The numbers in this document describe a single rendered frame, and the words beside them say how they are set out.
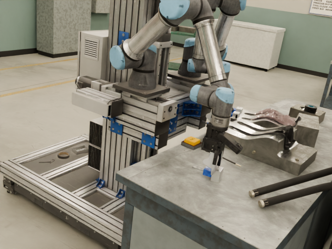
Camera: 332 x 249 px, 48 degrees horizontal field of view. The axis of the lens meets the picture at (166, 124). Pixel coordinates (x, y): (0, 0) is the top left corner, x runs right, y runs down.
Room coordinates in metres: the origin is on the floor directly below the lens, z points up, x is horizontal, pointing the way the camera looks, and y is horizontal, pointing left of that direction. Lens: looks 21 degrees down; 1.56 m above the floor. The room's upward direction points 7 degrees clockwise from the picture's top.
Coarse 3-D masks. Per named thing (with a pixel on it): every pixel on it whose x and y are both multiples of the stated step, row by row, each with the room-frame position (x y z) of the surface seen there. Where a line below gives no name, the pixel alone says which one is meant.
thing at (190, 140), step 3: (186, 138) 1.76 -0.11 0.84; (189, 138) 1.76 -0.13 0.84; (192, 138) 1.77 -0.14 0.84; (195, 138) 1.77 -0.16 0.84; (186, 141) 1.74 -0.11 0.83; (189, 141) 1.73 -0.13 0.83; (192, 141) 1.73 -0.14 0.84; (195, 141) 1.73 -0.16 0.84; (198, 141) 1.75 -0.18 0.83; (192, 144) 1.72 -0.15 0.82; (195, 144) 1.73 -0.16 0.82
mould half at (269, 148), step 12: (240, 120) 2.00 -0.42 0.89; (228, 132) 1.79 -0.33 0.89; (252, 132) 1.84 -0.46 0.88; (264, 132) 1.81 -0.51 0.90; (240, 144) 1.74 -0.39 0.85; (252, 144) 1.70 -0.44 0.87; (264, 144) 1.67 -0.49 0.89; (276, 144) 1.64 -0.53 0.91; (300, 144) 1.82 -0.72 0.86; (252, 156) 1.70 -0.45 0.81; (264, 156) 1.66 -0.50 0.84; (276, 156) 1.63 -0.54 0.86; (288, 156) 1.64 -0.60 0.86; (300, 156) 1.66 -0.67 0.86; (312, 156) 1.71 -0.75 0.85; (288, 168) 1.59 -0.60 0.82; (300, 168) 1.57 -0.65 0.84
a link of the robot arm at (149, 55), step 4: (152, 44) 1.92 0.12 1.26; (148, 48) 1.87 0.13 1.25; (152, 48) 1.88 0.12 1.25; (156, 48) 1.92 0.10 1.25; (144, 52) 1.85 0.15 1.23; (148, 52) 1.87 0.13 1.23; (152, 52) 1.88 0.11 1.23; (156, 52) 1.91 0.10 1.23; (144, 56) 1.84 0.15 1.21; (148, 56) 1.86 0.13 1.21; (152, 56) 1.89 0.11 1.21; (144, 60) 1.84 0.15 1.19; (148, 60) 1.87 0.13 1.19; (152, 60) 1.89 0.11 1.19; (144, 64) 1.86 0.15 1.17; (148, 64) 1.87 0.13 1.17; (152, 64) 1.89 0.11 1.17; (136, 68) 1.88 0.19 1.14; (140, 68) 1.87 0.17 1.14; (144, 68) 1.87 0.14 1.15; (148, 68) 1.88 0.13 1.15; (152, 68) 1.89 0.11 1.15
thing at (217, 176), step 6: (198, 168) 1.45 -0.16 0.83; (204, 168) 1.44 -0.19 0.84; (210, 168) 1.44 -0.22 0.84; (216, 168) 1.42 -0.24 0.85; (222, 168) 1.43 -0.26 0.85; (204, 174) 1.43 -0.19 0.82; (210, 174) 1.42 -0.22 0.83; (216, 174) 1.40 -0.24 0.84; (210, 180) 1.41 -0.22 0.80; (216, 180) 1.40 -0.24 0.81
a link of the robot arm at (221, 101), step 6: (216, 90) 1.43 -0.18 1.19; (222, 90) 1.41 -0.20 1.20; (228, 90) 1.42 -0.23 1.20; (210, 96) 1.44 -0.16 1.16; (216, 96) 1.42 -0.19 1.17; (222, 96) 1.40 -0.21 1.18; (228, 96) 1.40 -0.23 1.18; (210, 102) 1.43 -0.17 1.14; (216, 102) 1.42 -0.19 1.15; (222, 102) 1.40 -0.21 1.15; (228, 102) 1.40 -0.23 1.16; (216, 108) 1.41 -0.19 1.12; (222, 108) 1.40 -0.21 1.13; (228, 108) 1.40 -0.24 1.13; (216, 114) 1.41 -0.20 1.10; (222, 114) 1.40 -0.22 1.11; (228, 114) 1.41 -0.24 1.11
